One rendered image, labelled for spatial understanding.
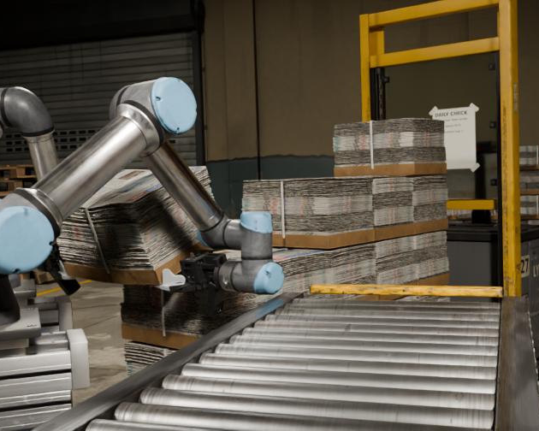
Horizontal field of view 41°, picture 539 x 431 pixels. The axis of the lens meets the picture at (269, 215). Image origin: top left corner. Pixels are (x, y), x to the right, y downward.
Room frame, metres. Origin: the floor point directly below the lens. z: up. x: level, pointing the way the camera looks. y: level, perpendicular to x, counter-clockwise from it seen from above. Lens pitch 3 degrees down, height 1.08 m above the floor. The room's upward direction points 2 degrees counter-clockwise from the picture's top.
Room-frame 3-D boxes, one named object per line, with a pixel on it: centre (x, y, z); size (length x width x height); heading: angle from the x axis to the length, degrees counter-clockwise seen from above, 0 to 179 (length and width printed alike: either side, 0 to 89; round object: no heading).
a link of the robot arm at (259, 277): (1.71, 0.03, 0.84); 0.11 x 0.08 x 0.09; 51
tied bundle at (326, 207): (2.60, -0.14, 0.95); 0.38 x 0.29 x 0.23; 51
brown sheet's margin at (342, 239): (2.60, -0.14, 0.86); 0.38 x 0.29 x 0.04; 51
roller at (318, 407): (0.89, -0.04, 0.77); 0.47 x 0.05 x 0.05; 72
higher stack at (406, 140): (3.07, -0.51, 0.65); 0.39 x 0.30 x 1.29; 51
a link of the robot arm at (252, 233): (1.73, 0.04, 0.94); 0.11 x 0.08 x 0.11; 44
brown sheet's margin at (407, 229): (2.83, -0.32, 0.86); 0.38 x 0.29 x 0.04; 50
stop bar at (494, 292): (1.65, -0.30, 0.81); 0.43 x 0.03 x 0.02; 72
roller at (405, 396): (0.96, -0.06, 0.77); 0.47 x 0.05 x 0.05; 72
